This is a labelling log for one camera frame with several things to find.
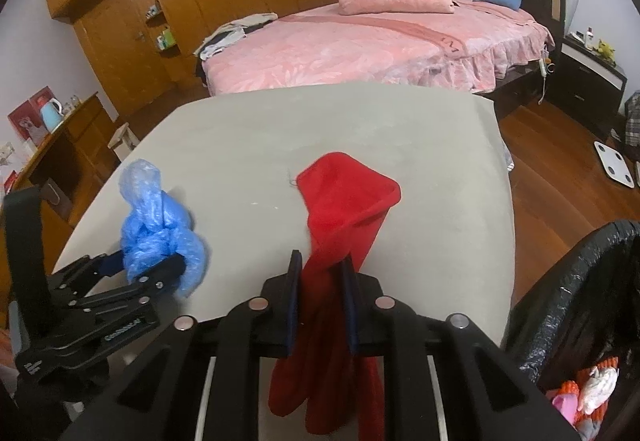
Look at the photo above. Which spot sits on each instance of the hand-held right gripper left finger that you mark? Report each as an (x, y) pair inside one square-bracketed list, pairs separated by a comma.
[(295, 303)]

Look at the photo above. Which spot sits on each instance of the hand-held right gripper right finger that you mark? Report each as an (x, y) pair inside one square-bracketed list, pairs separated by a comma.
[(350, 308)]

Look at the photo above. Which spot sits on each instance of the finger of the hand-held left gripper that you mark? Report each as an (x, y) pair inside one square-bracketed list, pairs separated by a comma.
[(107, 263), (150, 283)]

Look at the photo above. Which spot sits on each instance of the blue plastic bag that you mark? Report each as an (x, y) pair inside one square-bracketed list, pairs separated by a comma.
[(150, 226)]

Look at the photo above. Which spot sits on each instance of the red cloth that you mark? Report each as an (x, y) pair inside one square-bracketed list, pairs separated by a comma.
[(345, 201)]

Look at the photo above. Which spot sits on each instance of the trash bin with black bag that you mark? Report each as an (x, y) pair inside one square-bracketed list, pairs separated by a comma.
[(565, 281)]

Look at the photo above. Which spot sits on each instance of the orange knit cloth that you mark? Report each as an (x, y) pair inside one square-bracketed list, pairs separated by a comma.
[(585, 373), (567, 388)]

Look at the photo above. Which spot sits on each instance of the pinkish grey cloth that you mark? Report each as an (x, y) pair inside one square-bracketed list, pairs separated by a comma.
[(565, 408)]

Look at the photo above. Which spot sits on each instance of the white tissue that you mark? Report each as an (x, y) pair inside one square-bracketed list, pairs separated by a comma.
[(600, 386)]

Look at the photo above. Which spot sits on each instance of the white stool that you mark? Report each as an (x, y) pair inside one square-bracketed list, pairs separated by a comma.
[(122, 141)]

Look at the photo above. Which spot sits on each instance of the wooden desk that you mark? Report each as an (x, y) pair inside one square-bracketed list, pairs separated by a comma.
[(80, 141)]

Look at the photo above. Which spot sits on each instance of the light blue electric kettle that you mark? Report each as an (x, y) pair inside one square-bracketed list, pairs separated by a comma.
[(51, 116)]

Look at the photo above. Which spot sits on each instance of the red printed box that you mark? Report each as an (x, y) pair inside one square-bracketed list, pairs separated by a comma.
[(25, 121)]

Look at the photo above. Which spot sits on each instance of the pile of clothes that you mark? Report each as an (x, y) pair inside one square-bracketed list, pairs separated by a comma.
[(230, 33)]

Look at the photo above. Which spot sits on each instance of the bed with pink cover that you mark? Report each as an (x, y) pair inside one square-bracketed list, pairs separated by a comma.
[(350, 46)]

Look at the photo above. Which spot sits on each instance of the white bathroom scale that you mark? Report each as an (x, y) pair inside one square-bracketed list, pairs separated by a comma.
[(615, 163)]

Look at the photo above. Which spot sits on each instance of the dark nightstand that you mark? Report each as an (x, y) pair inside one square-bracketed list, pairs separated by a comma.
[(585, 81)]

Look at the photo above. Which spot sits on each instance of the plaid clothing pile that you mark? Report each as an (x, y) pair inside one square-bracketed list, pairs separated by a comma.
[(634, 121)]

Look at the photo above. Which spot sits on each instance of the white bottle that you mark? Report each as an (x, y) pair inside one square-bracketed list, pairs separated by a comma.
[(589, 38)]

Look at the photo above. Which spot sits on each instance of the yellow plush toy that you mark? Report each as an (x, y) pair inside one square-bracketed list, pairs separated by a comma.
[(605, 48)]

